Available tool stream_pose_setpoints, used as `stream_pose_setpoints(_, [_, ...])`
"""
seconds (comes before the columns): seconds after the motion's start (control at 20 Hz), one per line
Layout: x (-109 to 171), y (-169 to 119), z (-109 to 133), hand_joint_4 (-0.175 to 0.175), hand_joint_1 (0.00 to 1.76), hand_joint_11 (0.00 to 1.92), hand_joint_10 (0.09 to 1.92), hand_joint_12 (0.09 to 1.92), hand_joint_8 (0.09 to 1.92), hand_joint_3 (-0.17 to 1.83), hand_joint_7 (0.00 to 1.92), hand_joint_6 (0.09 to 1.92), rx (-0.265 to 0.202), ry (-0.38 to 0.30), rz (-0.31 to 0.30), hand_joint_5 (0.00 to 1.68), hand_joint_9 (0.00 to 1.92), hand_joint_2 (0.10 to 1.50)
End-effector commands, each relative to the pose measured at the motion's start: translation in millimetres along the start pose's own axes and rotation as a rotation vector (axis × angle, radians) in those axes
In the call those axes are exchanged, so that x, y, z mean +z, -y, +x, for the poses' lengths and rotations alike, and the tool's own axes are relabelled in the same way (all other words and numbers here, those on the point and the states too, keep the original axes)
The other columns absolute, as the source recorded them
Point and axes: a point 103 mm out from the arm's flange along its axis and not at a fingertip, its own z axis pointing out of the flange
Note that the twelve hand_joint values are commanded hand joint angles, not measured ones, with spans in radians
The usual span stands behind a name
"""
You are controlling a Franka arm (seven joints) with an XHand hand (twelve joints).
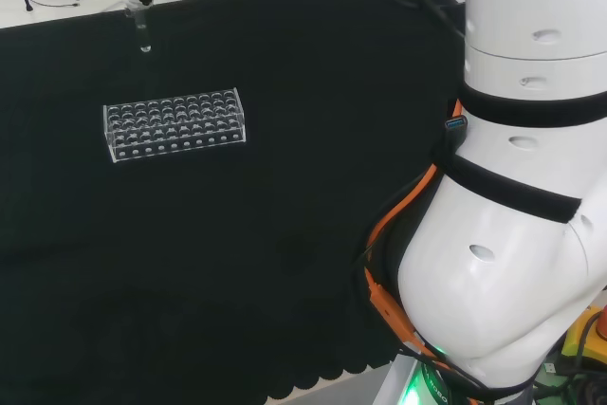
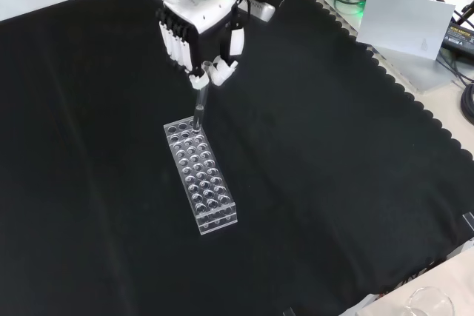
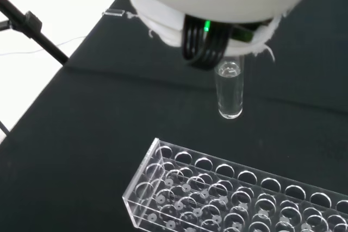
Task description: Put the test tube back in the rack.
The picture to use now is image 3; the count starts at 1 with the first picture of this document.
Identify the clear plastic test tube rack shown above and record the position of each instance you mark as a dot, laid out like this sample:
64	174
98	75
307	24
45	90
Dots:
190	188

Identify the clear cloth clip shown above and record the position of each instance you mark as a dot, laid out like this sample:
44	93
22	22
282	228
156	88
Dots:
112	13

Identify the black tripod leg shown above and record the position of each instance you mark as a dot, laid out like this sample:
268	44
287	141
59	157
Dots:
32	25

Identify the black bench cloth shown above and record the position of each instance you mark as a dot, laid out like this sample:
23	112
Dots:
81	134

